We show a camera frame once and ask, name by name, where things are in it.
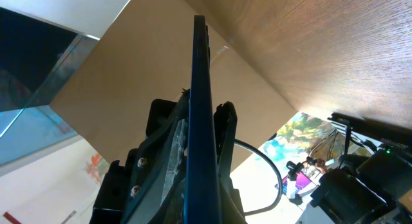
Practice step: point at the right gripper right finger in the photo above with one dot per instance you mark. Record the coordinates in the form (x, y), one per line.
(225, 122)

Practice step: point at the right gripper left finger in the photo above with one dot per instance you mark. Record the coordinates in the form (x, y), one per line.
(157, 182)

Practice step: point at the blue Galaxy smartphone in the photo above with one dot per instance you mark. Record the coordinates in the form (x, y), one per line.
(202, 193)

